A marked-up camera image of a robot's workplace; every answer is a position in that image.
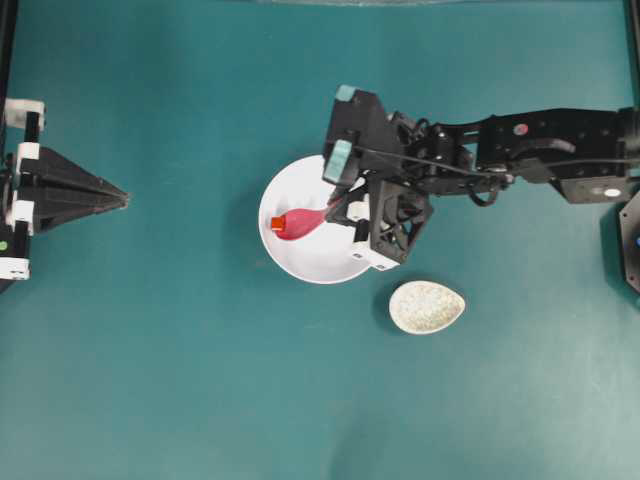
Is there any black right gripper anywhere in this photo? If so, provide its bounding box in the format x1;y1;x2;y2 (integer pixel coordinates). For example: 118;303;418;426
325;180;433;271

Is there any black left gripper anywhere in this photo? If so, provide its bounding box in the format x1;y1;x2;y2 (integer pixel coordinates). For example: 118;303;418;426
1;98;129;294

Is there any red plastic spoon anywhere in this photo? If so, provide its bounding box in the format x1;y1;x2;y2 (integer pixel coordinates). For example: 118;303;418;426
271;205;328;241

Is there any red block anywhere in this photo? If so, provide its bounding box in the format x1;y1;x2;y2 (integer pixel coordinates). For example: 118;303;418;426
270;215;286;232

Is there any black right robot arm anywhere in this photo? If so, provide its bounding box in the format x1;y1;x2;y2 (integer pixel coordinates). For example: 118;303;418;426
269;92;639;270

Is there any white round bowl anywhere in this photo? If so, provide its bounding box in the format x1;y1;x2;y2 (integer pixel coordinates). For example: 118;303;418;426
258;155;370;285

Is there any speckled egg-shaped dish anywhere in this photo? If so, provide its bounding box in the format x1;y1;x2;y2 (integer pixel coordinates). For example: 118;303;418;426
389;280;466;335

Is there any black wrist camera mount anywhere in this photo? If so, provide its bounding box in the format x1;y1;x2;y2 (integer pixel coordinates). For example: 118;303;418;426
322;85;405;188

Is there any black aluminium frame rail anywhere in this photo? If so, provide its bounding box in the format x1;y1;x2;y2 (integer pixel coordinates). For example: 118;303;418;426
0;0;18;133

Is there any black camera cable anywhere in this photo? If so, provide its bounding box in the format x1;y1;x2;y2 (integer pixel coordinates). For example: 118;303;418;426
349;144;640;207

